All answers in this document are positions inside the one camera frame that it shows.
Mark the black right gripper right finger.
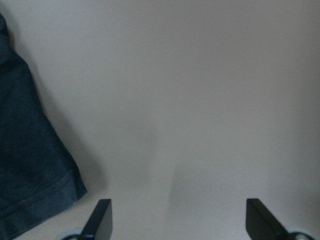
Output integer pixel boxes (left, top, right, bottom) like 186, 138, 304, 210
246, 198, 295, 240

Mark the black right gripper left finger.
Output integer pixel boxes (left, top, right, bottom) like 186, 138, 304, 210
81, 199, 112, 240

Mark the dark garment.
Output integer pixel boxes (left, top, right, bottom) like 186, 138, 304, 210
0, 17, 87, 240

